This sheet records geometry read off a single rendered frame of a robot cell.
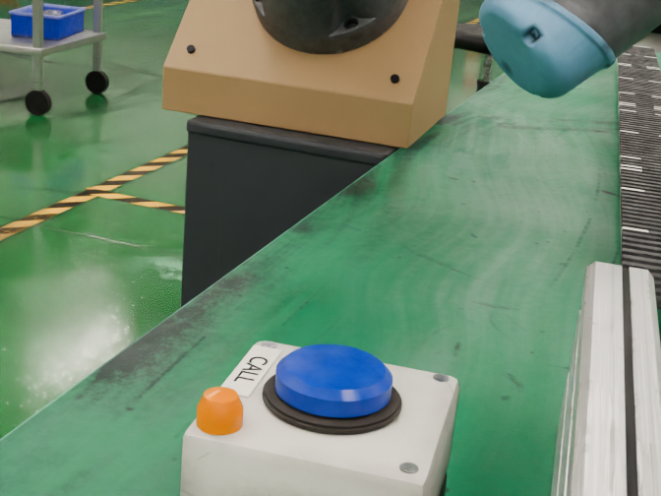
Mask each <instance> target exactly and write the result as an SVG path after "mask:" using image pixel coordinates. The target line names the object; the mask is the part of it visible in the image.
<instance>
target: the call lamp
mask: <svg viewBox="0 0 661 496"><path fill-rule="evenodd" d="M243 412H244V407H243V404H242V402H241V400H240V398H239V395H238V393H237V392H236V391H234V390H233V389H230V388H226V387H213V388H209V389H207V390H206V391H205V392H204V394H203V396H202V397H201V399H200V401H199V403H198V405H197V420H196V423H197V426H198V428H199V429H200V430H201V431H203V432H205V433H208V434H211V435H230V434H233V433H235V432H237V431H239V430H240V429H241V428H242V425H243Z"/></svg>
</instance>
